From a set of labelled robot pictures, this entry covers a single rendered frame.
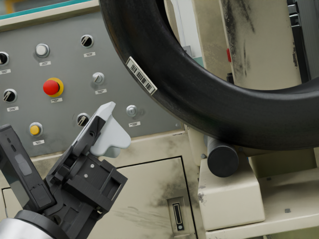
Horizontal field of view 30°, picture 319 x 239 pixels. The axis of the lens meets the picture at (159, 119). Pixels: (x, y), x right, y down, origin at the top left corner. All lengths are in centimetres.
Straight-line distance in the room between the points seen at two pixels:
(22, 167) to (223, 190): 30
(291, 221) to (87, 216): 30
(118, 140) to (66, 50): 83
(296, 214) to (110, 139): 30
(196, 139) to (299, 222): 39
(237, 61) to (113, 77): 44
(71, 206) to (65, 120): 87
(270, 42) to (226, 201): 45
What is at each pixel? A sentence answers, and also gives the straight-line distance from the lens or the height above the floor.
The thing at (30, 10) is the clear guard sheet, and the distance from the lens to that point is 158.
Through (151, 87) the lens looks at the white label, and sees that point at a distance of 85.
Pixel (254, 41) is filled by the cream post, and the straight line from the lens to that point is 122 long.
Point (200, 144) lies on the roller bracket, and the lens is 119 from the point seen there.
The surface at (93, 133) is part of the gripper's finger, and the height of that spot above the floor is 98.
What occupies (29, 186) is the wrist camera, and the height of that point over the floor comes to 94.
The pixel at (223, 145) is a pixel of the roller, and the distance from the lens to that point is 86.
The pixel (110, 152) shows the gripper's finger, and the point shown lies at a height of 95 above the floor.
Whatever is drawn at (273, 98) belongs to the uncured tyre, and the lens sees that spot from 84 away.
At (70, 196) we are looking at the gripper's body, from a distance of 73.
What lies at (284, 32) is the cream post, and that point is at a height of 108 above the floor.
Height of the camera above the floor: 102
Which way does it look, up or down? 3 degrees down
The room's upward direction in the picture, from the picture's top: 11 degrees counter-clockwise
